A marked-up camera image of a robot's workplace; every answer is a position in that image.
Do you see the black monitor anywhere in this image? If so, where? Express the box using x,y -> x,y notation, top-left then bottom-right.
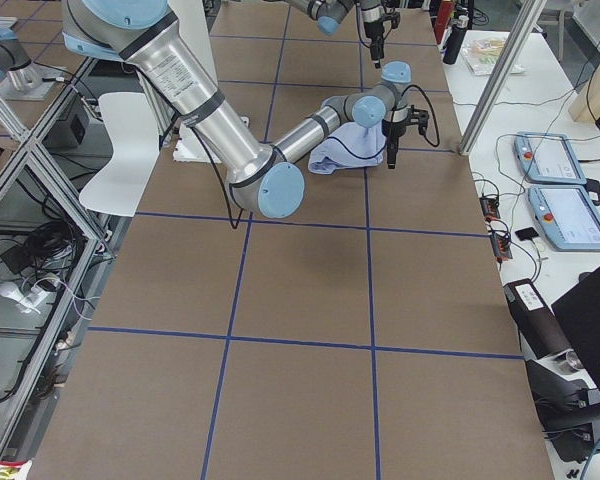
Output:
552,267 -> 600,390

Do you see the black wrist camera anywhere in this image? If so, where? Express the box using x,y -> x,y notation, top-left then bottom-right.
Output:
383,11 -> 401,30
406,105 -> 429,137

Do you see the black cylinder with label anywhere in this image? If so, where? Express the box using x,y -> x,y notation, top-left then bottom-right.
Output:
503,279 -> 573,359

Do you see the white plastic chair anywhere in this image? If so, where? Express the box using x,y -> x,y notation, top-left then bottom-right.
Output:
79,92 -> 160,217

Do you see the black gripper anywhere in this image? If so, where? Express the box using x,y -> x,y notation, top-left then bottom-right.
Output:
363,19 -> 385,68
383,120 -> 406,170

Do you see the orange terminal block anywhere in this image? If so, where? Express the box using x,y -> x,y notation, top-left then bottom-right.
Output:
479,196 -> 501,222

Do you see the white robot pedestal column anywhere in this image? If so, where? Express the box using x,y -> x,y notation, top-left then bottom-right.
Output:
164,0 -> 251,165

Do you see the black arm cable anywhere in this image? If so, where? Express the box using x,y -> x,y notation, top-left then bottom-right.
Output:
179,119 -> 254,231

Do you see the black water bottle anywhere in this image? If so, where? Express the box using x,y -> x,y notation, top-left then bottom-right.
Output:
442,15 -> 470,65

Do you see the blue teach pendant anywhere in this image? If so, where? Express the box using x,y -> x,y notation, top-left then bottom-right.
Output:
514,132 -> 586,186
527,185 -> 600,252

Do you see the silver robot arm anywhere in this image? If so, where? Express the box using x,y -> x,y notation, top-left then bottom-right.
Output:
286,0 -> 386,69
62,1 -> 411,219

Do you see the grey aluminium frame post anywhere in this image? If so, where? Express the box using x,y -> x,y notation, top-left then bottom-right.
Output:
458,0 -> 546,155

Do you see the light blue striped shirt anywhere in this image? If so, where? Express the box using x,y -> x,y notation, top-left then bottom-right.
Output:
308,122 -> 386,175

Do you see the white power strip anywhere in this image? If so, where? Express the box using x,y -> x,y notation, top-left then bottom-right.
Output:
0,279 -> 60,314

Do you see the lower blue teach pendant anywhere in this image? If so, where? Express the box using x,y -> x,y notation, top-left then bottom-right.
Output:
527,185 -> 600,252

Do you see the upper blue teach pendant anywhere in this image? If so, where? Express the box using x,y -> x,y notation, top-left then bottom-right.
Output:
514,132 -> 586,186

